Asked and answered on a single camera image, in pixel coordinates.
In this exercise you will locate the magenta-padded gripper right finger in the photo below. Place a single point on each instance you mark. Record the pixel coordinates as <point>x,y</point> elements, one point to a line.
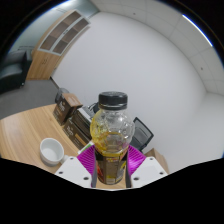
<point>148,168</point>

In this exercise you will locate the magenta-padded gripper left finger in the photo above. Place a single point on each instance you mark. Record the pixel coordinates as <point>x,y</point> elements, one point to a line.
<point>73,170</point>

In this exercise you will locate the clear bottle with black cap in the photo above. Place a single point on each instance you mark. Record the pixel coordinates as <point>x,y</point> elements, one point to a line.
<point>111,133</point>

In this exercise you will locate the white mug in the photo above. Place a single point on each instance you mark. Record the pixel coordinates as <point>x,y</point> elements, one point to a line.
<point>51,151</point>

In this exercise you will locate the wide brown cardboard box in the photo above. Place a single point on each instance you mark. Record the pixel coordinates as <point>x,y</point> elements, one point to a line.
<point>76,135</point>

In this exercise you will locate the black mesh office chair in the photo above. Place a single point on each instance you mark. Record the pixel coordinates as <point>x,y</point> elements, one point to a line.
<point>143,133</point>

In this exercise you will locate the dark flat box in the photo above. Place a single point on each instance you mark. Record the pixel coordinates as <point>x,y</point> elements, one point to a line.
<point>83,121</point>

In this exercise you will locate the tall brown cardboard box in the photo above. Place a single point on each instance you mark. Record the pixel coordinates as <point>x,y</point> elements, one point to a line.
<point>65,108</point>

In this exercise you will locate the black leather sofa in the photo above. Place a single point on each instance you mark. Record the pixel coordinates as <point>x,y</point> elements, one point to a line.
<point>13,71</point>

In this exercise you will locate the wooden cabinet with glass doors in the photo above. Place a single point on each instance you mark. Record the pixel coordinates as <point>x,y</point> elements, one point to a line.
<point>50,50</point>

